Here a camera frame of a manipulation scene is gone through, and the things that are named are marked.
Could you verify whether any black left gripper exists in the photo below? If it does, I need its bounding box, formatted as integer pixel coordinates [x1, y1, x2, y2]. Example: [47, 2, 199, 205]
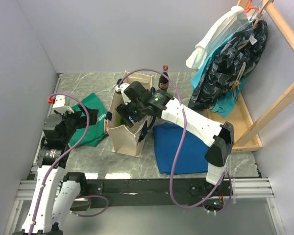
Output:
[56, 103, 98, 143]

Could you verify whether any dark cola glass bottle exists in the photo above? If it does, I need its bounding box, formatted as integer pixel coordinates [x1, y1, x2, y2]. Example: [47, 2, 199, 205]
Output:
[158, 65, 169, 92]

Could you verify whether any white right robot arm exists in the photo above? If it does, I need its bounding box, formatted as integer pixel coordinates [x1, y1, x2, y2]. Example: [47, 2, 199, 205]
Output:
[115, 81, 234, 195]

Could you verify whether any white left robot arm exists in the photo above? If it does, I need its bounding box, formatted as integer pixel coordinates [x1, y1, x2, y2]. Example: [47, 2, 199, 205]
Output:
[17, 105, 99, 235]

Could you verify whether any beige canvas tote bag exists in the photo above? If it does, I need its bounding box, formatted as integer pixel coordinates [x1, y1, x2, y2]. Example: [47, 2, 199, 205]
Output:
[107, 71, 155, 158]

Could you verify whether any green folded t-shirt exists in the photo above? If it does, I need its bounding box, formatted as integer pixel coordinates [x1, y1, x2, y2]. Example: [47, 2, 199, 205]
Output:
[69, 93, 109, 148]

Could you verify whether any blue folded t-shirt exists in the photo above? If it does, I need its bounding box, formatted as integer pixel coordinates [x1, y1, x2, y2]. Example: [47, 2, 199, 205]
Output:
[153, 122, 208, 175]

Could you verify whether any turquoise hanging shirt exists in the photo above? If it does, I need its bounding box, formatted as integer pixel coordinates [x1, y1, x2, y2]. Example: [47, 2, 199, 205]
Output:
[188, 31, 250, 118]

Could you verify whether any wooden clothes rack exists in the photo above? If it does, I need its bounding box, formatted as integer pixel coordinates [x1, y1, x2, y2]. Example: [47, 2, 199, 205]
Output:
[207, 0, 294, 153]

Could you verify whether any dark patterned hanging shirt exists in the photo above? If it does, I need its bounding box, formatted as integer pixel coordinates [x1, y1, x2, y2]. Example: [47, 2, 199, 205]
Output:
[188, 20, 269, 110]

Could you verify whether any white hanging shirt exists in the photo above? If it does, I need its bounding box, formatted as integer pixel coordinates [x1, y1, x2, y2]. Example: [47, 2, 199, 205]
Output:
[186, 5, 248, 69]

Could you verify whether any orange clothes hanger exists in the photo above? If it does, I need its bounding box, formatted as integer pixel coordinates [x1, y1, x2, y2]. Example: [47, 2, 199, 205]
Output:
[244, 0, 259, 13]

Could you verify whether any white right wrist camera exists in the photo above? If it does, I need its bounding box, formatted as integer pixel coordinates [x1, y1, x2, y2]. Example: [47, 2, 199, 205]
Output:
[115, 83, 131, 105]

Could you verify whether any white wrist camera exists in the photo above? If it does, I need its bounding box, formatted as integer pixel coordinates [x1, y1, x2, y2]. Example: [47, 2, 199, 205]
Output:
[48, 95, 74, 114]
[115, 83, 131, 105]

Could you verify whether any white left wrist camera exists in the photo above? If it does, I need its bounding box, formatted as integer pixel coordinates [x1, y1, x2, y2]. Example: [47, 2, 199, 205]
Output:
[48, 95, 74, 114]

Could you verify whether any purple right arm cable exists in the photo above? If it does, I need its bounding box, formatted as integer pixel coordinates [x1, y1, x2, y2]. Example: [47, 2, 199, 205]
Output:
[116, 68, 234, 215]

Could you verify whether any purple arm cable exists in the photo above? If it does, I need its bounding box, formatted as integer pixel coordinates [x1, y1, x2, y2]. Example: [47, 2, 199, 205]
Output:
[116, 68, 234, 215]
[26, 92, 109, 235]

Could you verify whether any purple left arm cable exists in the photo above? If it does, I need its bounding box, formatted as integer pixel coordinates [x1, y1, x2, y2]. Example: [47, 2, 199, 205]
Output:
[26, 92, 109, 235]

